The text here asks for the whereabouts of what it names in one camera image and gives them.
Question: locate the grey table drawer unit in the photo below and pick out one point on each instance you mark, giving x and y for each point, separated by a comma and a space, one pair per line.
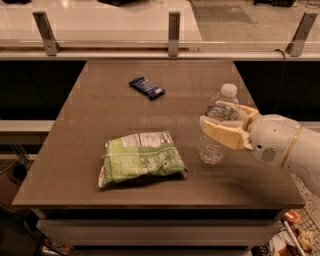
159, 233

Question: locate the green jalapeno chip bag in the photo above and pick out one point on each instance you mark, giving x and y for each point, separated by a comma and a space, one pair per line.
135, 155

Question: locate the wire basket with items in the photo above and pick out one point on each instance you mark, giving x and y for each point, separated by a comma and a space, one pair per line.
299, 236

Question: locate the dark blue snack bar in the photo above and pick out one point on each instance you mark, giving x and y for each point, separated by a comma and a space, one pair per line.
148, 89

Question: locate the left metal rail bracket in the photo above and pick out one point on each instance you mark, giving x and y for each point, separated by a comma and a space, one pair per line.
51, 47

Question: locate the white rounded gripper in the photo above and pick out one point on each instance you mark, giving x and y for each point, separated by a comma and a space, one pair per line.
271, 138

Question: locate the middle metal rail bracket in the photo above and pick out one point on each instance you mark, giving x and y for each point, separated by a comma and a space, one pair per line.
173, 33

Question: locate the right metal rail bracket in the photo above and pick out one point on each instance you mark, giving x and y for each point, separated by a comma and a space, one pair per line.
296, 45

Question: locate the clear plastic water bottle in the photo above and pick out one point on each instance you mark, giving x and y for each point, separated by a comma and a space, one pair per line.
223, 106

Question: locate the metal rail bracket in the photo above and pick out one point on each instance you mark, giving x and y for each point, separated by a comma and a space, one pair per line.
173, 33
296, 45
51, 47

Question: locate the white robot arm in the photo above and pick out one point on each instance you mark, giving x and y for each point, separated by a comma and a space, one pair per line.
303, 158

